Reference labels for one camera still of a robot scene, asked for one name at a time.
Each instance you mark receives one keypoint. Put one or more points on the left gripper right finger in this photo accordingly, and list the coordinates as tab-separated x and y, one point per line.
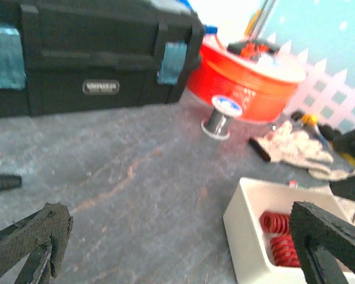
322	240

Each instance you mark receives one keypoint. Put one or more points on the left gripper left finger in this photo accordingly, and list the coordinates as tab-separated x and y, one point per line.
42	237

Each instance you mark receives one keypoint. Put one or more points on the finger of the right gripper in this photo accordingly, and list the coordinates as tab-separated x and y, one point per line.
344	145

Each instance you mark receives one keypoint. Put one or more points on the large red spring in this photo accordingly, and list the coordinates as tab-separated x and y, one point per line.
274	222

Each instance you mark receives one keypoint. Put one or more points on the white knit glove lower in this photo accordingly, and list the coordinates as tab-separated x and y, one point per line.
333	175

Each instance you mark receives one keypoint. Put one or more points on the white knit glove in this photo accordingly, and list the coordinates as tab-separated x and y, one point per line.
295	148
333	175

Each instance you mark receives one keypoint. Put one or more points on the yellow black screwdriver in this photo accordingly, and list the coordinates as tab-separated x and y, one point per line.
309	121

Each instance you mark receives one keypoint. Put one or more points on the white knit glove upper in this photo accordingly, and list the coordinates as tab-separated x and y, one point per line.
295	148

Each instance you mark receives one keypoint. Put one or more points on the white tray of springs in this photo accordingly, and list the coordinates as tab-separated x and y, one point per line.
249	245

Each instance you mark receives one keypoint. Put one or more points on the small black screwdriver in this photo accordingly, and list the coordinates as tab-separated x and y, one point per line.
8	181

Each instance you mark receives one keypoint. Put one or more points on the red filament spool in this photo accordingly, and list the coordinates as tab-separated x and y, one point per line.
262	85

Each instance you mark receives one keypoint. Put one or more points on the black terminal strip red buttons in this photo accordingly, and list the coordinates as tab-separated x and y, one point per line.
252	48

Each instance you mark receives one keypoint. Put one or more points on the black plastic toolbox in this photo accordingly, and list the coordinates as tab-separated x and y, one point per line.
73	56

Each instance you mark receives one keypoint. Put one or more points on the solder wire spool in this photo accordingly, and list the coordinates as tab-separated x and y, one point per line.
225	110

